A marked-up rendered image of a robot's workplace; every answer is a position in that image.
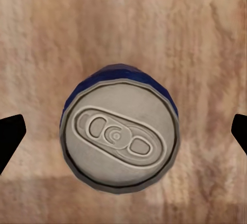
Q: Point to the can of soda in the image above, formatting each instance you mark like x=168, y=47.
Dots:
x=120, y=131

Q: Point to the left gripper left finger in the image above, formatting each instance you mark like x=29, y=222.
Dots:
x=12, y=131

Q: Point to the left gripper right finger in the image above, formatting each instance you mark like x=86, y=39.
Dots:
x=239, y=130

